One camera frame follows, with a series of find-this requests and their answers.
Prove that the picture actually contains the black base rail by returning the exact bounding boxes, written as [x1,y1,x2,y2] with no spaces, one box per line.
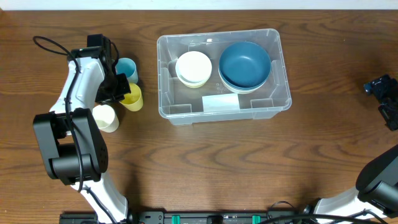
[58,210,371,224]

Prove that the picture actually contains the light blue cup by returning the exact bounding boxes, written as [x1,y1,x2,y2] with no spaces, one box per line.
[116,58,139,84]

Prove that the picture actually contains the yellow cup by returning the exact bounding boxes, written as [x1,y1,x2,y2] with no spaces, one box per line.
[120,83,144,111]

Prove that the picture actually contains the black cable on left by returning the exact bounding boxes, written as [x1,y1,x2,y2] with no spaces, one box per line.
[32,35,119,224]

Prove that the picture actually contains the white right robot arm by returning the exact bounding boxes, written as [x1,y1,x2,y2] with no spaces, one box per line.
[303,74,397,220]

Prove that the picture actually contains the pale mint cup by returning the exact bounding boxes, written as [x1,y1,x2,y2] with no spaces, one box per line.
[92,105,119,133]

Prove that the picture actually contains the pale bowl under blue bowl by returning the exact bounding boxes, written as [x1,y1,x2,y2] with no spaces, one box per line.
[218,71,266,95]

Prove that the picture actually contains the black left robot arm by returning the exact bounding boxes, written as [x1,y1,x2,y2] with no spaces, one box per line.
[33,34,136,223]

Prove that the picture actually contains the dark blue bowl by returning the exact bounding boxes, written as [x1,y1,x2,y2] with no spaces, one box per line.
[218,42,271,90]

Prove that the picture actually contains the white bowl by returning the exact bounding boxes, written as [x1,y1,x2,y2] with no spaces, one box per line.
[175,51,213,83]

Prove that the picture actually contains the yellow bowl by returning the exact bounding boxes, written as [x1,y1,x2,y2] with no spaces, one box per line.
[182,82,206,88]

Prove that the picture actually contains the clear plastic storage container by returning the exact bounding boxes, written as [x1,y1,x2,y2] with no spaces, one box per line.
[157,29,292,126]

